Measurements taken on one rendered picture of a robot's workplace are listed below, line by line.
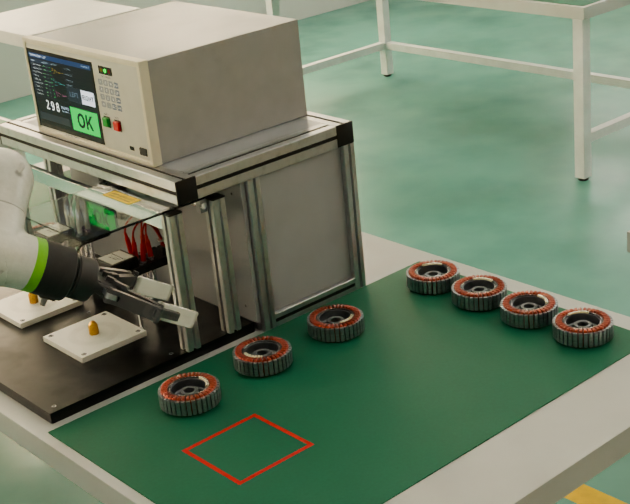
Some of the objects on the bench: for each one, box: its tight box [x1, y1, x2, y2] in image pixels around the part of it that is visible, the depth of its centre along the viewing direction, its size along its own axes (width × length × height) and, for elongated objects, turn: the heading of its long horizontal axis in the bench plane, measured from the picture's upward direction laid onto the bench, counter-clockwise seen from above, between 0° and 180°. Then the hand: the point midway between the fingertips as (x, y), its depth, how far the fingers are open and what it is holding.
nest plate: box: [43, 311, 147, 363], centre depth 251 cm, size 15×15×1 cm
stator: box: [232, 336, 293, 377], centre depth 237 cm, size 11×11×4 cm
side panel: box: [244, 142, 366, 332], centre depth 254 cm, size 28×3×32 cm, turn 144°
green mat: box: [48, 261, 630, 504], centre depth 228 cm, size 94×61×1 cm, turn 144°
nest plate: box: [0, 291, 83, 329], centre depth 268 cm, size 15×15×1 cm
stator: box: [158, 372, 221, 417], centre depth 226 cm, size 11×11×4 cm
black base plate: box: [0, 251, 255, 424], centre depth 261 cm, size 47×64×2 cm
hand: (176, 305), depth 219 cm, fingers open, 13 cm apart
